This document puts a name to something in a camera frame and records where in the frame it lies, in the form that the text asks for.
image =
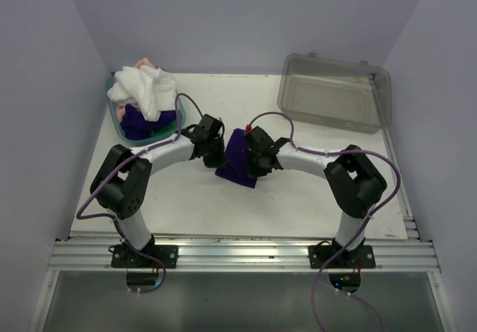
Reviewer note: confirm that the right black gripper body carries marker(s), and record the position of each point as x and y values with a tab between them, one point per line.
256	168

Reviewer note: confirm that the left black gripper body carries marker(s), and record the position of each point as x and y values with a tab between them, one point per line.
215	155

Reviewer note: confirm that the purple towel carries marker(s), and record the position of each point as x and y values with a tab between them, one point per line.
236	165
135	127

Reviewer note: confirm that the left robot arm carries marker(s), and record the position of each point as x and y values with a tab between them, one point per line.
121	182

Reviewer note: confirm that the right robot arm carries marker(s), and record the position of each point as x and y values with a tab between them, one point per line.
355	183

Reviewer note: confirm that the green towel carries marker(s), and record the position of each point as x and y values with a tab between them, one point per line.
165	132

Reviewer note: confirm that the white towel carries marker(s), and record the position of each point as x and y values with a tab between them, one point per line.
166	90

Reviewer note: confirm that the grey transparent plastic bin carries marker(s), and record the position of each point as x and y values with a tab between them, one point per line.
335	93

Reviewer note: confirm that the blue plastic bin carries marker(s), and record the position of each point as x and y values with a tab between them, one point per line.
116	124

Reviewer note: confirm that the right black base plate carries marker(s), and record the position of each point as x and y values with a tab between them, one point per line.
362	257

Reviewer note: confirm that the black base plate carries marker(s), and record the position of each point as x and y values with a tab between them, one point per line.
362	257
124	258

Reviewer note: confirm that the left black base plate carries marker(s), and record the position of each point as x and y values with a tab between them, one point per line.
124	258

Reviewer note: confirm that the aluminium mounting rail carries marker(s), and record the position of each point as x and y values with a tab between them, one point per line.
89	252

